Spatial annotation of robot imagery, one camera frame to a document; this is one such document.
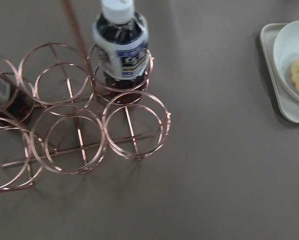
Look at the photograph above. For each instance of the white round plate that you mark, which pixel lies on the white round plate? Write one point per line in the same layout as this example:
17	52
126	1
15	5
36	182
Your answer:
285	52

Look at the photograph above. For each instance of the copper wire bottle rack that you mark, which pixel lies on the copper wire bottle rack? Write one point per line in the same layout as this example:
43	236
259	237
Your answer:
74	120

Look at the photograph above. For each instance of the tea bottle white cap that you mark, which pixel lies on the tea bottle white cap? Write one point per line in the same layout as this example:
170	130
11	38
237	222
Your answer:
121	38

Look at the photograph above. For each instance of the cream bunny tray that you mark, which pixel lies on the cream bunny tray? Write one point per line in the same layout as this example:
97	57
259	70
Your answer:
288	106

